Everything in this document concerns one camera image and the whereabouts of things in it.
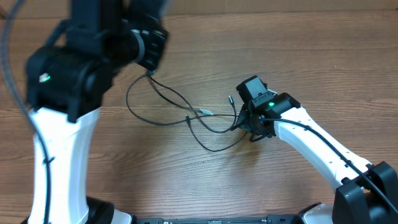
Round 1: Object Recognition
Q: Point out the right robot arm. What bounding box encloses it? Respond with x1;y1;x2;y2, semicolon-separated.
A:
235;76;397;224

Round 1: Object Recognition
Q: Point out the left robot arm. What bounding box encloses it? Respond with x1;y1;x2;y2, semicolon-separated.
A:
25;0;169;223

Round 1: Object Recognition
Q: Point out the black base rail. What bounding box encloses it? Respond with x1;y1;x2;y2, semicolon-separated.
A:
83;202;336;224

